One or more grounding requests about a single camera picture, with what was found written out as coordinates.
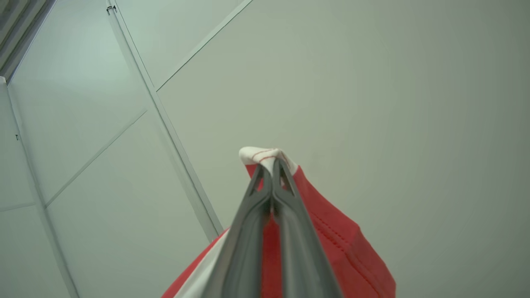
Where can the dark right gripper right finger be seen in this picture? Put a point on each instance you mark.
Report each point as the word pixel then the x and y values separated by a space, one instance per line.
pixel 302 265

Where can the pale wall frame strip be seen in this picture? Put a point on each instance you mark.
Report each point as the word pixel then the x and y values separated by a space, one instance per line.
pixel 166 124

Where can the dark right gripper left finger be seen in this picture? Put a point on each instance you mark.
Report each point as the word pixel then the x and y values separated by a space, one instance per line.
pixel 244 256

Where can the red white basketball jersey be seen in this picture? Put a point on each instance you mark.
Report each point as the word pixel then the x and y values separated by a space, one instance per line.
pixel 352 256

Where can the dark grey window frame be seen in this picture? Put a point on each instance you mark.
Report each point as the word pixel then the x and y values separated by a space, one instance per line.
pixel 16 25

